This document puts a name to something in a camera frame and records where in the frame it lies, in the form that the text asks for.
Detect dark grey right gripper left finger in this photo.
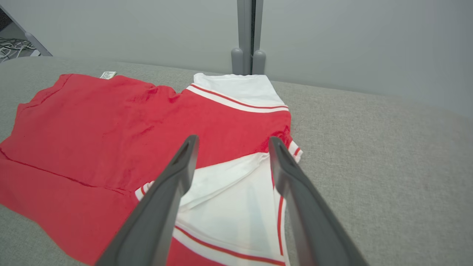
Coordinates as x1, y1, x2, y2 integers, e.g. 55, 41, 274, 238
95, 135, 200, 266

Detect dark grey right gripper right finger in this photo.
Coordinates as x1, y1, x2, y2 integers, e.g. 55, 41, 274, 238
269, 136, 370, 266

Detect red basketball jersey white sleeves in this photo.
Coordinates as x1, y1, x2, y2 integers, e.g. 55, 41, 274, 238
0, 71, 303, 266

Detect grey metal partition post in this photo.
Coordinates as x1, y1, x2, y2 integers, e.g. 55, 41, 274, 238
231, 0, 266, 75

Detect grey metal frame strut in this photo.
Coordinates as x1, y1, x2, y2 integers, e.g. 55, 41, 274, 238
0, 6, 53, 57

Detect white floor cable bundle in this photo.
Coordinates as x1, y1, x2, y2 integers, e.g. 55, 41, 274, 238
0, 37, 39, 62

